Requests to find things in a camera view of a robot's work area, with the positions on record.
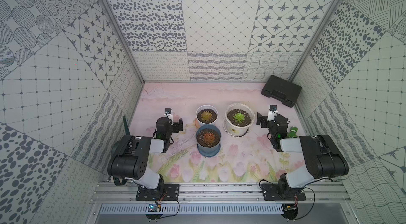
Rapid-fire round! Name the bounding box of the green watering can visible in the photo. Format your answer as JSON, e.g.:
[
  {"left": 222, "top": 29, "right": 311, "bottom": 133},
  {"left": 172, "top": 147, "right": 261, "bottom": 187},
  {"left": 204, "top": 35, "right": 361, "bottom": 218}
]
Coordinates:
[{"left": 123, "top": 116, "right": 131, "bottom": 135}]

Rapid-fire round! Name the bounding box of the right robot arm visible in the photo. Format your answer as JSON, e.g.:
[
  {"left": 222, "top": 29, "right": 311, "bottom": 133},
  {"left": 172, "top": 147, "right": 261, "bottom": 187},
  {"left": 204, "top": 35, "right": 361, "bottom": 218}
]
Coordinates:
[{"left": 256, "top": 112, "right": 349, "bottom": 199}]

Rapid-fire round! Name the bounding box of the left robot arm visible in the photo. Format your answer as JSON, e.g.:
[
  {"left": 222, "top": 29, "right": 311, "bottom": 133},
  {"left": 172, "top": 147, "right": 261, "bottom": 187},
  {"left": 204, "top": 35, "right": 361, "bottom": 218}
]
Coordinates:
[{"left": 107, "top": 117, "right": 184, "bottom": 196}]

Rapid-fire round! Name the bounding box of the large white succulent pot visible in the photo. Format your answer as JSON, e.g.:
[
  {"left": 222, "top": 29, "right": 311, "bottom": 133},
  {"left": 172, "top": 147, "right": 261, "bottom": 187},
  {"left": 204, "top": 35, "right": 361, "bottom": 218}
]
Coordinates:
[{"left": 224, "top": 103, "right": 255, "bottom": 137}]

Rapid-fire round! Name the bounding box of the small white succulent pot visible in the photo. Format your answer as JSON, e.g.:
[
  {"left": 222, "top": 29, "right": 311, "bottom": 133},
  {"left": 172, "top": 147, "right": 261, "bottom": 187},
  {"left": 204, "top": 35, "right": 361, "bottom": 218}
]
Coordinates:
[{"left": 195, "top": 105, "right": 218, "bottom": 128}]

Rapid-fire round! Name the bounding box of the blue succulent pot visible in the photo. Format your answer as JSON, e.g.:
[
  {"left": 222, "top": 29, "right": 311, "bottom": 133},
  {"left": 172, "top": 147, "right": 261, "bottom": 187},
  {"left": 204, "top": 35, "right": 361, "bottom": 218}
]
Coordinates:
[{"left": 196, "top": 125, "right": 222, "bottom": 157}]

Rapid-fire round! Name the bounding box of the black plastic case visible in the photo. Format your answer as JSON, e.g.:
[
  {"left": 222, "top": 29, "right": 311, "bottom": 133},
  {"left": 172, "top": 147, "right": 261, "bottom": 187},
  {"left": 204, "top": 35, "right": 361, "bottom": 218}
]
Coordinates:
[{"left": 261, "top": 75, "right": 302, "bottom": 108}]

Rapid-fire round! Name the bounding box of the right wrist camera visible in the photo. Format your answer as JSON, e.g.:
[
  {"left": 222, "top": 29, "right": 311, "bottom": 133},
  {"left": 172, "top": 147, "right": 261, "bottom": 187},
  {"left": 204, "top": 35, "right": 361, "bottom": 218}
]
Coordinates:
[{"left": 267, "top": 105, "right": 278, "bottom": 121}]

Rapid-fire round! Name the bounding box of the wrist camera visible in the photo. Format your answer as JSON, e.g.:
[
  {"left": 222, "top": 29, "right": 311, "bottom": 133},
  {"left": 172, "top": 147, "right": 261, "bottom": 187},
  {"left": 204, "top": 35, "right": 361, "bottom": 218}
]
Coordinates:
[
  {"left": 165, "top": 108, "right": 173, "bottom": 124},
  {"left": 267, "top": 105, "right": 278, "bottom": 121}
]

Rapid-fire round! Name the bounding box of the green hose nozzle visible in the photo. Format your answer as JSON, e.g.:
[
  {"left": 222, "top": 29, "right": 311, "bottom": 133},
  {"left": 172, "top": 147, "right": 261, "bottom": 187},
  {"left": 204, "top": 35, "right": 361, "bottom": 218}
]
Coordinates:
[{"left": 287, "top": 126, "right": 298, "bottom": 138}]

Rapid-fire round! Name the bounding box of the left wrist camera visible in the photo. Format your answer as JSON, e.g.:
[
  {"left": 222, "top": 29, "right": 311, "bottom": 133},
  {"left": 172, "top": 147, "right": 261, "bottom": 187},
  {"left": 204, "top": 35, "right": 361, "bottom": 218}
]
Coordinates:
[{"left": 165, "top": 108, "right": 173, "bottom": 124}]

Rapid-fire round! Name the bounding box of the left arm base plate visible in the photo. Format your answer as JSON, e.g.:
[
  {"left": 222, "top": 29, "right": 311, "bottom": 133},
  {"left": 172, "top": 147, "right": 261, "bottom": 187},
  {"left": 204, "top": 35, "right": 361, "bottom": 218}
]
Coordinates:
[{"left": 136, "top": 184, "right": 180, "bottom": 201}]

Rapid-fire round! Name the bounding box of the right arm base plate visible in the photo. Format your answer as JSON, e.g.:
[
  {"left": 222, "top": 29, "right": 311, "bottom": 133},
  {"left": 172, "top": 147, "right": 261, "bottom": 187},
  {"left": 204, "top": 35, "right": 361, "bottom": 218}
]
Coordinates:
[{"left": 260, "top": 183, "right": 306, "bottom": 201}]

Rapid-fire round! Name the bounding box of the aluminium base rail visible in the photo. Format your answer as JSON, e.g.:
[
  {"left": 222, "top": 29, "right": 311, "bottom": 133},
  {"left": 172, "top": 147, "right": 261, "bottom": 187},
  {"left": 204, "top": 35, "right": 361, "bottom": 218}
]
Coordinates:
[{"left": 91, "top": 182, "right": 351, "bottom": 204}]

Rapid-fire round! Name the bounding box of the white slotted cable duct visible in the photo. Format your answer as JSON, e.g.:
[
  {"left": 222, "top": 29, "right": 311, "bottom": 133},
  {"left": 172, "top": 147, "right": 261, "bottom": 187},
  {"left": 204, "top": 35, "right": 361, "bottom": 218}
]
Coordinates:
[{"left": 99, "top": 203, "right": 283, "bottom": 214}]

